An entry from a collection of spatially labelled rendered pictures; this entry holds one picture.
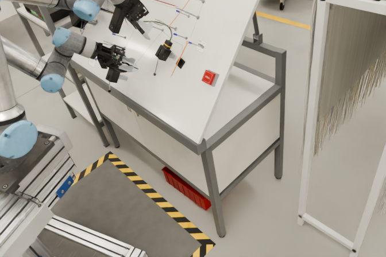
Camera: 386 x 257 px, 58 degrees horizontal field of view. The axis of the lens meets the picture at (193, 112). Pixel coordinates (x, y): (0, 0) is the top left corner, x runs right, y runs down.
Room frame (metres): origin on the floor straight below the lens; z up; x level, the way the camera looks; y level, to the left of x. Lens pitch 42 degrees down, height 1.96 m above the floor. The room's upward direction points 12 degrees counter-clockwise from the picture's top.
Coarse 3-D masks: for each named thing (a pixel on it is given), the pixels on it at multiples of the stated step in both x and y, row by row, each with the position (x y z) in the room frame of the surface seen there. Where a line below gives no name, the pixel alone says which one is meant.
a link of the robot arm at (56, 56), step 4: (52, 52) 1.25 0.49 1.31; (56, 52) 1.23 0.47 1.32; (52, 56) 1.23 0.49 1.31; (56, 56) 1.22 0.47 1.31; (60, 56) 1.22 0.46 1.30; (64, 56) 1.22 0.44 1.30; (68, 56) 1.23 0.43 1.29; (48, 60) 1.22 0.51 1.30; (52, 60) 1.19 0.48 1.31; (56, 60) 1.19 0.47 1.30; (60, 60) 1.20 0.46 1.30; (64, 60) 1.21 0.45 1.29; (68, 60) 1.23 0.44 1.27; (64, 64) 1.19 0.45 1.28
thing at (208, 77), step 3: (204, 72) 1.19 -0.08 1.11; (207, 72) 1.18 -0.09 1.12; (210, 72) 1.17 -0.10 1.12; (204, 75) 1.18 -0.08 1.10; (207, 75) 1.17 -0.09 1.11; (210, 75) 1.17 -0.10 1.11; (213, 75) 1.16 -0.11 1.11; (204, 78) 1.18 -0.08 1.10; (207, 78) 1.17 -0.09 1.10; (210, 78) 1.16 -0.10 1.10; (213, 78) 1.15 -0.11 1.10; (204, 81) 1.16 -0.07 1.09; (207, 81) 1.16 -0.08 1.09; (210, 81) 1.15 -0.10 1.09; (210, 84) 1.14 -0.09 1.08
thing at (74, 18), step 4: (72, 12) 1.92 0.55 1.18; (72, 16) 1.89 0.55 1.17; (76, 16) 1.86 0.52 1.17; (72, 20) 1.88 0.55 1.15; (76, 20) 1.85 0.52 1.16; (80, 20) 1.85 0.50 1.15; (84, 20) 1.86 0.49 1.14; (92, 20) 1.94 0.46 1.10; (96, 20) 1.95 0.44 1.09; (72, 24) 1.86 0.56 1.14; (76, 24) 1.85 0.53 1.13; (80, 24) 1.89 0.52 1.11; (92, 24) 1.94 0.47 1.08; (80, 28) 1.87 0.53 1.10
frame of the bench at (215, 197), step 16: (240, 64) 1.64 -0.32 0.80; (272, 80) 1.44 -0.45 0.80; (272, 96) 1.33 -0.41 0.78; (240, 112) 1.24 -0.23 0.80; (256, 112) 1.26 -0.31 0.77; (112, 128) 1.99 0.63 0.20; (224, 128) 1.16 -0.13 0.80; (208, 144) 1.08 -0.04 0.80; (272, 144) 1.35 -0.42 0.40; (160, 160) 1.41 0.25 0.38; (208, 160) 1.05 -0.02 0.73; (256, 160) 1.26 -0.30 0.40; (208, 176) 1.06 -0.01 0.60; (240, 176) 1.17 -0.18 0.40; (224, 192) 1.09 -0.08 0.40; (224, 224) 1.07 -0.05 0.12
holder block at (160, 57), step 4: (160, 48) 1.37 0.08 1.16; (164, 48) 1.35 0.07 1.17; (156, 52) 1.37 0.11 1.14; (160, 52) 1.36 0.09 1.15; (164, 52) 1.35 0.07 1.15; (168, 52) 1.36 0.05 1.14; (156, 56) 1.36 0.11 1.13; (160, 56) 1.34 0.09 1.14; (164, 56) 1.35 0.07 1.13; (164, 60) 1.35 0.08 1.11
